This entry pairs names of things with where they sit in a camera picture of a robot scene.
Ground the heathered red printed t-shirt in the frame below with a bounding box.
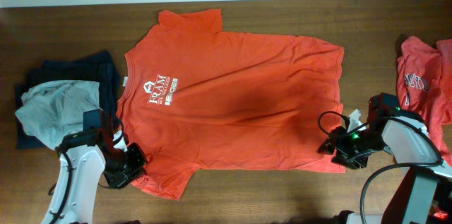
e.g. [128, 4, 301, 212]
[396, 36, 451, 164]

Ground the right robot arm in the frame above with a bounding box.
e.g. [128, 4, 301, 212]
[319, 93, 451, 224]

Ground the light grey crumpled garment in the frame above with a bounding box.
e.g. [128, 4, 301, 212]
[15, 80, 100, 150]

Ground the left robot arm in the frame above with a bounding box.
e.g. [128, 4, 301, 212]
[42, 129, 146, 223]

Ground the navy blue folded garment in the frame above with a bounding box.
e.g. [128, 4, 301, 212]
[15, 51, 120, 148]

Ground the left black cable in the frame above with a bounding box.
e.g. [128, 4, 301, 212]
[47, 117, 125, 224]

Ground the orange FRAM t-shirt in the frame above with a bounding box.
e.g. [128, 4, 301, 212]
[117, 9, 344, 200]

